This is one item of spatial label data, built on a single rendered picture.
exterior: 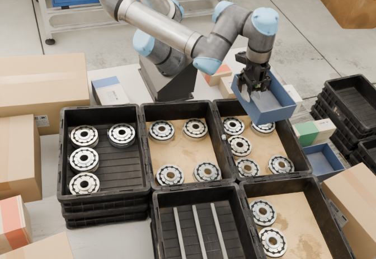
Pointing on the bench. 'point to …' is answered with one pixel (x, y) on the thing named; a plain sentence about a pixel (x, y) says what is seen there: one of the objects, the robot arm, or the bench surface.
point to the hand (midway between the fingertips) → (246, 95)
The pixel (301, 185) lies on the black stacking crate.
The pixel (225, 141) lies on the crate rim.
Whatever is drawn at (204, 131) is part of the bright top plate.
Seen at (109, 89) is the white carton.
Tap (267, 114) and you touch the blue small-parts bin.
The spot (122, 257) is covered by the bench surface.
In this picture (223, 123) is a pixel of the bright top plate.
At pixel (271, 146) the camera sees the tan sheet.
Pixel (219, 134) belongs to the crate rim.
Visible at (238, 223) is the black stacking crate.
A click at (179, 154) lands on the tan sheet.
